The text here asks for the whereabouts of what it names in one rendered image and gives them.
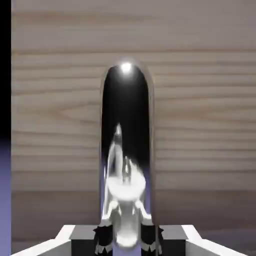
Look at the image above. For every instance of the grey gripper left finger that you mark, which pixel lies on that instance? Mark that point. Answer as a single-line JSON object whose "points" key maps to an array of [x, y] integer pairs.
{"points": [[60, 243]]}

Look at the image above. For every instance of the light wood cabinet door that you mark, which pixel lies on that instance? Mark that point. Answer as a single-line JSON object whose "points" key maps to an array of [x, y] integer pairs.
{"points": [[200, 120]]}

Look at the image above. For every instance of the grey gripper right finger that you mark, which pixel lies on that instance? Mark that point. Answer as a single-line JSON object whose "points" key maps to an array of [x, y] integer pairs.
{"points": [[192, 243]]}

